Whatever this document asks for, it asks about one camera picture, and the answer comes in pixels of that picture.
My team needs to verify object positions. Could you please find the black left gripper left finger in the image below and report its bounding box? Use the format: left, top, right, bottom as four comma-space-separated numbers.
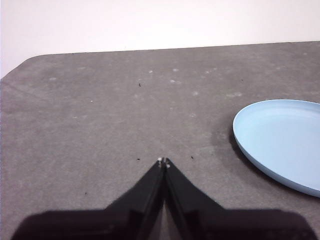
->
11, 157, 166, 240

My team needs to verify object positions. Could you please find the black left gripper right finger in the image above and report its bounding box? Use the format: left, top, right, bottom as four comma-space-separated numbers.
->
164, 157, 319, 240

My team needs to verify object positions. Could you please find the light blue round plate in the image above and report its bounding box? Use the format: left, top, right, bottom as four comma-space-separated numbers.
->
232, 99, 320, 198

